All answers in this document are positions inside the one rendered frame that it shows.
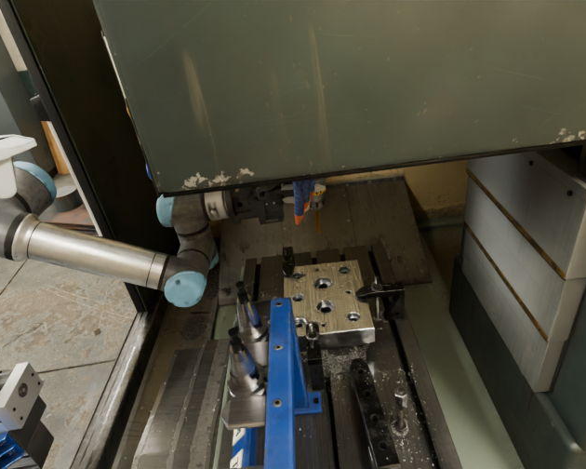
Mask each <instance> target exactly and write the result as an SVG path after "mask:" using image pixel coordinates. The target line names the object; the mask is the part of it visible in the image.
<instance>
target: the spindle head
mask: <svg viewBox="0 0 586 469"><path fill-rule="evenodd" d="M93 3H94V6H95V8H96V14H97V17H98V18H99V20H100V25H101V28H102V30H103V32H104V35H105V38H106V41H107V44H108V47H109V49H110V52H111V55H112V58H113V62H114V65H115V68H116V71H117V73H118V76H119V79H120V82H121V85H122V88H123V90H124V92H125V95H126V98H127V103H128V106H129V109H130V112H131V114H132V117H133V120H134V123H135V125H136V128H137V131H138V133H139V136H140V141H141V144H142V147H143V150H144V153H145V154H146V157H147V160H148V163H149V166H150V169H151V172H152V174H153V179H154V182H155V184H156V187H157V190H158V192H159V193H163V197H164V198H167V197H174V196H182V195H189V194H203V193H211V192H218V191H226V190H232V189H240V188H247V187H255V186H262V185H270V184H277V183H285V182H292V181H306V180H313V179H321V178H328V177H336V176H343V175H351V174H358V173H366V172H373V171H380V170H387V169H395V168H409V167H416V166H424V165H431V164H439V163H446V162H453V161H460V160H468V159H475V158H483V157H490V156H498V155H506V154H520V153H526V152H534V151H541V150H549V149H556V148H564V147H571V146H579V145H586V0H93Z"/></svg>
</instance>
